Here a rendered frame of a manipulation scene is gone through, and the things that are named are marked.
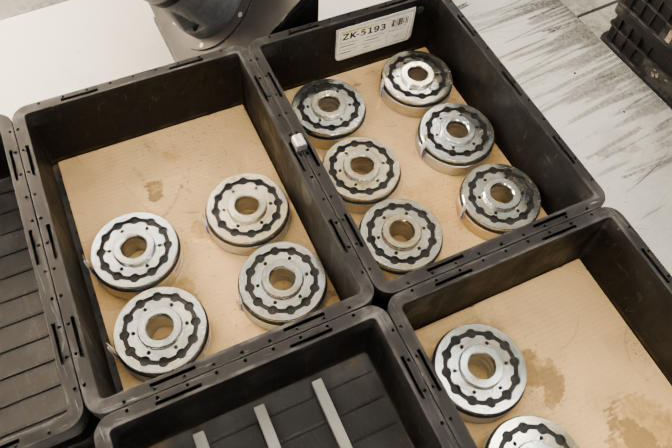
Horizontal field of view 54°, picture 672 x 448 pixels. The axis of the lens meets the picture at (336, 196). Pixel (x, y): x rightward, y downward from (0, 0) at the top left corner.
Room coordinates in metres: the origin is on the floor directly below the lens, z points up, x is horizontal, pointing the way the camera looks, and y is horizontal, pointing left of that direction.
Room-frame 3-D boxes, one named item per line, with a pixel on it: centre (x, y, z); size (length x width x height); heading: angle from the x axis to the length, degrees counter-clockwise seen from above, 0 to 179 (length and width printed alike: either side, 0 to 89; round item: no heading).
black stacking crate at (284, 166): (0.38, 0.17, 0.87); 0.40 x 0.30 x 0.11; 29
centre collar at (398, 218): (0.40, -0.08, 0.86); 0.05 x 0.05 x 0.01
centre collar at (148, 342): (0.25, 0.18, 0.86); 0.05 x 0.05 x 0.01
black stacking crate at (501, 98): (0.52, -0.09, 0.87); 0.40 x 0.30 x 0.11; 29
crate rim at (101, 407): (0.38, 0.17, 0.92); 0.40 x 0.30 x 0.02; 29
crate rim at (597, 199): (0.52, -0.09, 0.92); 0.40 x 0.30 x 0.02; 29
